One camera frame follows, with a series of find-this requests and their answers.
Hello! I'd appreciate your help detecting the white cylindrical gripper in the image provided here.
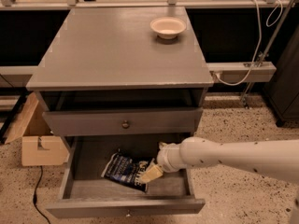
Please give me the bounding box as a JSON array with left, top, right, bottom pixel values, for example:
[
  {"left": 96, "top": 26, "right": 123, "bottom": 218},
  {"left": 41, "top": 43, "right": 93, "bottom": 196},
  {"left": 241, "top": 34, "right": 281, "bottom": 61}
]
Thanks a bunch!
[{"left": 139, "top": 142, "right": 187, "bottom": 184}]

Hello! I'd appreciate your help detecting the blue Kettle chip bag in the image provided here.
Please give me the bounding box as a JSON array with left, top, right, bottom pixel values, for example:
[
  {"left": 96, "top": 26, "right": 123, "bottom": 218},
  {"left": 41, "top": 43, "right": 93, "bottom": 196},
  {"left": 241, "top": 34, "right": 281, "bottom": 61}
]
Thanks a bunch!
[{"left": 101, "top": 152, "right": 154, "bottom": 192}]

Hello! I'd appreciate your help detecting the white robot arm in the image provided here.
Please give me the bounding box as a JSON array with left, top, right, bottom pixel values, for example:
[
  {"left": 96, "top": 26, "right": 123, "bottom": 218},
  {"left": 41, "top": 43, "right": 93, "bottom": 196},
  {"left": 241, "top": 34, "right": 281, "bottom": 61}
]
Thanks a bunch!
[{"left": 139, "top": 137, "right": 299, "bottom": 185}]

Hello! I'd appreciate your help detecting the closed grey middle drawer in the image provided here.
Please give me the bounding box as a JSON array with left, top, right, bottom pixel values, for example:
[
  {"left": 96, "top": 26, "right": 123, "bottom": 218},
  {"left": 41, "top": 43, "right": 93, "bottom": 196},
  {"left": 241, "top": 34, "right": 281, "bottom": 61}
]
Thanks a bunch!
[{"left": 43, "top": 108, "right": 203, "bottom": 136}]

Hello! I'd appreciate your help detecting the round brass drawer knob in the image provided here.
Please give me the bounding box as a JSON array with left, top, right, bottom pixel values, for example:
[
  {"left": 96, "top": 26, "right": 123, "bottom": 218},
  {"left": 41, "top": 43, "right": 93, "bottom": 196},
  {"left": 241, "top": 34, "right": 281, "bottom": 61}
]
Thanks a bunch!
[{"left": 121, "top": 120, "right": 130, "bottom": 129}]

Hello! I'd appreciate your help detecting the open grey bottom drawer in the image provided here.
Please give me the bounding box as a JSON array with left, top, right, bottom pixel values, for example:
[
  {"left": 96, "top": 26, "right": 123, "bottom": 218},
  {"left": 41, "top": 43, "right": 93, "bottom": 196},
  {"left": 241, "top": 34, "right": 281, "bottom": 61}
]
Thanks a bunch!
[{"left": 46, "top": 133, "right": 205, "bottom": 218}]

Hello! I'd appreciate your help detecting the grey wooden drawer cabinet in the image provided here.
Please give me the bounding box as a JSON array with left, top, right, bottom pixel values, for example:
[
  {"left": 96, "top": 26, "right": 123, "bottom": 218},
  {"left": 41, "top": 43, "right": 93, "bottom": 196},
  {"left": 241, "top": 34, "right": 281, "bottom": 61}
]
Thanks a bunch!
[{"left": 26, "top": 6, "right": 215, "bottom": 147}]

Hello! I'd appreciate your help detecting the cardboard box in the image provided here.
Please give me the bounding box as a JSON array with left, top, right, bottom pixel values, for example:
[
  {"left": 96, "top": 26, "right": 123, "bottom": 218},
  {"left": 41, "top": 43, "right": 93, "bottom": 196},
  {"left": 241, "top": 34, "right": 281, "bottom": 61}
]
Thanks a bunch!
[{"left": 5, "top": 93, "right": 69, "bottom": 166}]

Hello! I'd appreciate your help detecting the white paper bowl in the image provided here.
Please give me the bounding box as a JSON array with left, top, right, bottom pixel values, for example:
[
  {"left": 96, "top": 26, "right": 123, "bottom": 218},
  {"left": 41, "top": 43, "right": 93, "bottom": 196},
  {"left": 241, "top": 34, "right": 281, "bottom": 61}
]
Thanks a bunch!
[{"left": 150, "top": 17, "right": 186, "bottom": 39}]

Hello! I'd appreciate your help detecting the dark grey side cabinet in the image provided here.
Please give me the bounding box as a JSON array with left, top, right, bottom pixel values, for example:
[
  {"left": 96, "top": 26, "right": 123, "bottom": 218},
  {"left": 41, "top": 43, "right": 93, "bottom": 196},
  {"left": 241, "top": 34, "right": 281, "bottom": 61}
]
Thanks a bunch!
[{"left": 263, "top": 25, "right": 299, "bottom": 127}]

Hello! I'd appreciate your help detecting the slanted metal pole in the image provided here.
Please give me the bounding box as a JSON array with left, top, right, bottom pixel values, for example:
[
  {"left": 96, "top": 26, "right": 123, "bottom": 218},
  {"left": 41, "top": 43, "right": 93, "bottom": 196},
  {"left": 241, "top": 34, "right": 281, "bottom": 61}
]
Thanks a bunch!
[{"left": 240, "top": 0, "right": 295, "bottom": 109}]

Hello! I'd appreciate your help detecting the black floor cable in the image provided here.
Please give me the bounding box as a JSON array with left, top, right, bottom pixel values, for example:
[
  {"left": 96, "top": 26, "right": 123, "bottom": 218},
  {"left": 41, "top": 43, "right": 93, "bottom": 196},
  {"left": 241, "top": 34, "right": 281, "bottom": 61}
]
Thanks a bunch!
[{"left": 32, "top": 165, "right": 52, "bottom": 224}]

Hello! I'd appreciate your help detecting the grey metal rail beam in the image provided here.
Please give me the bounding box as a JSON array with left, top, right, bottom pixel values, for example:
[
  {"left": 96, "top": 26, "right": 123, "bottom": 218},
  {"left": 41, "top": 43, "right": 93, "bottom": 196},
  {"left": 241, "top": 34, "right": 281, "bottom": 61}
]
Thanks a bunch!
[{"left": 207, "top": 62, "right": 277, "bottom": 84}]

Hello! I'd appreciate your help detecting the white hanging cable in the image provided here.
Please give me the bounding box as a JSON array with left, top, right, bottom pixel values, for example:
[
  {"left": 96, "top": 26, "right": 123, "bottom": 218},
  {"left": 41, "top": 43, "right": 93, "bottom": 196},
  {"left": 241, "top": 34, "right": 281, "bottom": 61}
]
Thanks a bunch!
[{"left": 212, "top": 0, "right": 284, "bottom": 87}]

